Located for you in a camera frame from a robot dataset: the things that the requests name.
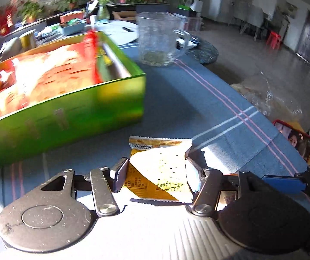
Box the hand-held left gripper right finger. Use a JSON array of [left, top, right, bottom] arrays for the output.
[[185, 157, 274, 216]]

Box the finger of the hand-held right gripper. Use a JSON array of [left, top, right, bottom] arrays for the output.
[[262, 175, 307, 195]]

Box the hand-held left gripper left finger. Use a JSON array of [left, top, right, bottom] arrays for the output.
[[39, 157, 130, 218]]

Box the small yellow snack packet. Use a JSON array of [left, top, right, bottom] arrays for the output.
[[128, 135, 193, 203]]

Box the green cardboard box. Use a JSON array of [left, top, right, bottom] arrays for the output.
[[0, 31, 147, 172]]

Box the large red snack packet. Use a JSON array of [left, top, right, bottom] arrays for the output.
[[9, 30, 105, 109]]

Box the striped blue tablecloth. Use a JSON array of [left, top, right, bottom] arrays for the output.
[[2, 42, 310, 223]]

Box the clear plastic bag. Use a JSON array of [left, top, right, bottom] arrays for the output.
[[230, 72, 304, 126]]

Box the dark marble side table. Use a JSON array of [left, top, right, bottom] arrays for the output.
[[177, 34, 220, 65]]

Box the glass pitcher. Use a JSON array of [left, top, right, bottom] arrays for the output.
[[136, 11, 192, 67]]

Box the white round coffee table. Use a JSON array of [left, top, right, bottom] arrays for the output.
[[0, 19, 140, 57]]

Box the red stool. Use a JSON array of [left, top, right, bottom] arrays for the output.
[[266, 31, 283, 50]]

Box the clear storage bin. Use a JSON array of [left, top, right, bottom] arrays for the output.
[[172, 5, 202, 31]]

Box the light blue tray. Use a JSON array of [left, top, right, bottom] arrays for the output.
[[59, 20, 86, 36]]

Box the open cardboard box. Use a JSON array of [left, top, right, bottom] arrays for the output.
[[112, 11, 137, 22]]

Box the spider plant in glass vase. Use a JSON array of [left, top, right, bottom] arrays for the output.
[[91, 0, 117, 21]]

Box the yellow can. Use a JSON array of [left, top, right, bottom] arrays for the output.
[[19, 30, 37, 50]]

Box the orange box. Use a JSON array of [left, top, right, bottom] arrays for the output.
[[60, 12, 85, 23]]

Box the dining chair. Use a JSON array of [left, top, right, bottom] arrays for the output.
[[240, 4, 265, 41], [228, 1, 246, 28]]

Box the dark television console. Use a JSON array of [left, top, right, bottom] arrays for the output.
[[9, 3, 172, 33]]

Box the red leafy decoration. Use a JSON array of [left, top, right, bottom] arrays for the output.
[[0, 4, 19, 36]]

